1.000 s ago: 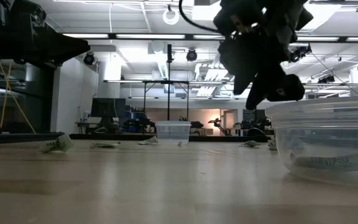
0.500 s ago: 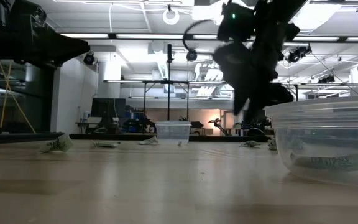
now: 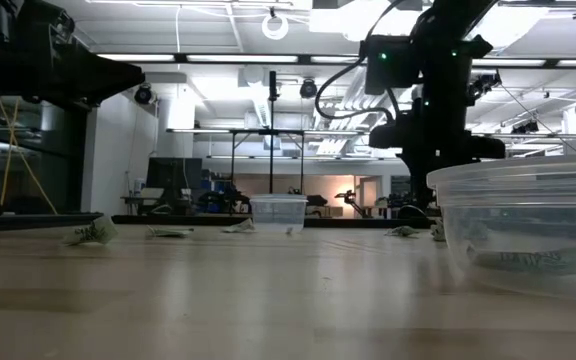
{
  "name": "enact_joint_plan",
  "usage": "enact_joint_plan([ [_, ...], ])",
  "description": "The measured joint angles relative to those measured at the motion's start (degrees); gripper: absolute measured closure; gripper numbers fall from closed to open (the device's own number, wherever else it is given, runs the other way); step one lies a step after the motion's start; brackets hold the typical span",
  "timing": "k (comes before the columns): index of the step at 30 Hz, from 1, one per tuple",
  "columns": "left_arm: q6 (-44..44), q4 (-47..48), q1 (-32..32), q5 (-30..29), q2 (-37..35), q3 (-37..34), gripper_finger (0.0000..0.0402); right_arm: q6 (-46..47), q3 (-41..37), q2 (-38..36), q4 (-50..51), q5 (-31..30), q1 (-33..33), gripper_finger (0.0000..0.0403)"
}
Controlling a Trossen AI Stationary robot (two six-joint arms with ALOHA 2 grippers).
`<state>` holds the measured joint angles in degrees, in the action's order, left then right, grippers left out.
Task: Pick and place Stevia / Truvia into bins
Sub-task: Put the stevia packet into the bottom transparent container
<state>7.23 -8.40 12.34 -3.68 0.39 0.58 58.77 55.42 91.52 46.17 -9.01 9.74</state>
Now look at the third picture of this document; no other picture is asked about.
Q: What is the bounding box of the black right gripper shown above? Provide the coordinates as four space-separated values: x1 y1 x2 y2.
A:
368 123 507 164

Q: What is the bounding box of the large clear plastic container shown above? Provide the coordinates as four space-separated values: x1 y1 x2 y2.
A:
426 154 576 301

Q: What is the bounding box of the black computer monitor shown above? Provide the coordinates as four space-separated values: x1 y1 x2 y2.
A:
146 157 203 191

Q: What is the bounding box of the coiled white cable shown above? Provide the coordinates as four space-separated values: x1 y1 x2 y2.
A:
261 12 290 41

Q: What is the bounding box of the small clear plastic container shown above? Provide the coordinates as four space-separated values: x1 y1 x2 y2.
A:
249 193 309 234

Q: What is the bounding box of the black round ceiling fixture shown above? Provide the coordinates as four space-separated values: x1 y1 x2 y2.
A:
133 82 157 106
299 78 318 100

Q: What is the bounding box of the green white sweetener packet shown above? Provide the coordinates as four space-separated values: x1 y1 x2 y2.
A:
428 219 448 243
145 225 195 239
220 218 257 235
384 225 422 238
62 215 119 247
467 244 576 277

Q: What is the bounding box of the yellow cable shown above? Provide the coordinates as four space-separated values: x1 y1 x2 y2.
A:
0 97 59 216

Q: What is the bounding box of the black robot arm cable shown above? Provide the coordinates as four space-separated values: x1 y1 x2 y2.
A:
314 0 409 124

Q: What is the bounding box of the black camera stand frame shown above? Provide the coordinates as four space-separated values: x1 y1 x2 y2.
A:
227 69 307 196

